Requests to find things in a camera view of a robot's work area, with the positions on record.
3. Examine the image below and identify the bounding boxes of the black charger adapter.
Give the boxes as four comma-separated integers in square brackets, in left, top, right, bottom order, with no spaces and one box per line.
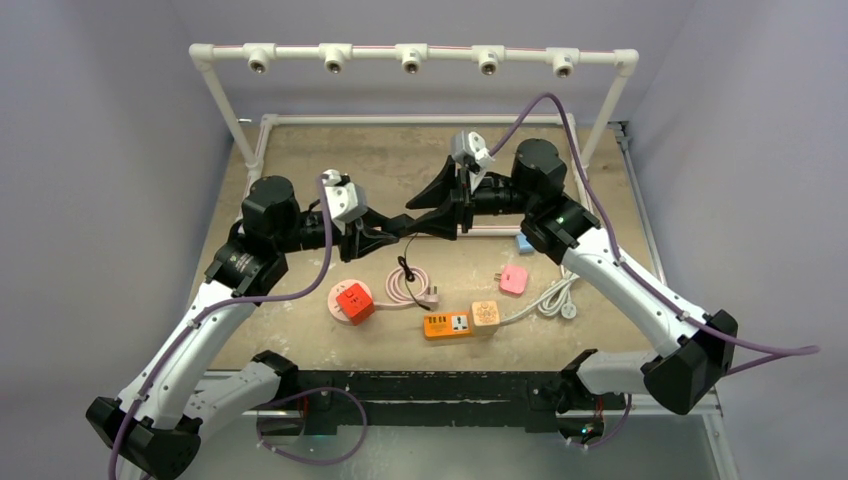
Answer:
[397,233,432,312]

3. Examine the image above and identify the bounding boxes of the red cube socket adapter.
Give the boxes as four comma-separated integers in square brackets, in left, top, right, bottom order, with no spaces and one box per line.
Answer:
[336,283,376,326]

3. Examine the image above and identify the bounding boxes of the blue square charger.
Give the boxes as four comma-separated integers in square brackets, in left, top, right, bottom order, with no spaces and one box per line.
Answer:
[515,234,535,255]

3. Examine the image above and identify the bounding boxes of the beige cube socket adapter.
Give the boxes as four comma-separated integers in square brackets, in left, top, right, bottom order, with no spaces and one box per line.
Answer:
[470,300,501,336]

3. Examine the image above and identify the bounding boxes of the orange power strip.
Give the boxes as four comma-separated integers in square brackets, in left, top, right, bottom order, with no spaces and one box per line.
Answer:
[423,268,584,342]

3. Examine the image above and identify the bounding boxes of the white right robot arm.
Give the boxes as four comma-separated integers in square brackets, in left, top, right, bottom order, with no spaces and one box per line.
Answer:
[405,139,738,415]

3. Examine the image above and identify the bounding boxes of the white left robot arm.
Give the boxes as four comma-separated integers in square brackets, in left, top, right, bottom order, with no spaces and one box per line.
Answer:
[86,170,403,479]

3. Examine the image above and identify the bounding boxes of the pink square charger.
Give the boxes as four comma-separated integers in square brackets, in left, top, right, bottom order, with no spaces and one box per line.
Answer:
[494,264,529,296]

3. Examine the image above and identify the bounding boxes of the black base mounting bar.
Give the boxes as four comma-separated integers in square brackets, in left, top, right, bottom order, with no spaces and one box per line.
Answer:
[260,370,626,435]

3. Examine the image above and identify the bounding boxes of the white PVC pipe frame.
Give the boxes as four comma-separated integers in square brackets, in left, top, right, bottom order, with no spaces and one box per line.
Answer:
[189,43,653,245]

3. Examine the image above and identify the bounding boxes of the aluminium rail frame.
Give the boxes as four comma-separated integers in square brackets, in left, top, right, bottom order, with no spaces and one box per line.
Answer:
[117,120,740,480]

